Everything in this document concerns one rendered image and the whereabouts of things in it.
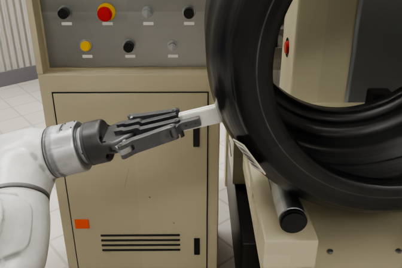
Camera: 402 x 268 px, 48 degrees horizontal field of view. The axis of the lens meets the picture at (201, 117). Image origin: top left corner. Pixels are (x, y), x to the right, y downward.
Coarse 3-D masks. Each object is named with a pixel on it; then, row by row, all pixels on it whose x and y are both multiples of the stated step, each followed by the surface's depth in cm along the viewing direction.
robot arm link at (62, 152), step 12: (48, 132) 75; (60, 132) 75; (72, 132) 74; (48, 144) 74; (60, 144) 74; (72, 144) 74; (48, 156) 74; (60, 156) 74; (72, 156) 74; (60, 168) 75; (72, 168) 75; (84, 168) 76
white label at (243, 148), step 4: (236, 144) 68; (240, 144) 66; (240, 148) 68; (244, 148) 66; (244, 152) 68; (248, 152) 65; (248, 156) 67; (252, 156) 66; (248, 160) 70; (252, 160) 67; (252, 164) 69; (256, 164) 66; (256, 168) 69; (260, 168) 67; (264, 172) 67
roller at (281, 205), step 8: (272, 184) 80; (272, 192) 79; (280, 192) 77; (288, 192) 76; (280, 200) 75; (288, 200) 74; (296, 200) 74; (280, 208) 74; (288, 208) 72; (296, 208) 72; (280, 216) 73; (288, 216) 71; (296, 216) 71; (304, 216) 72; (280, 224) 73; (288, 224) 72; (296, 224) 72; (304, 224) 72; (288, 232) 73; (296, 232) 73
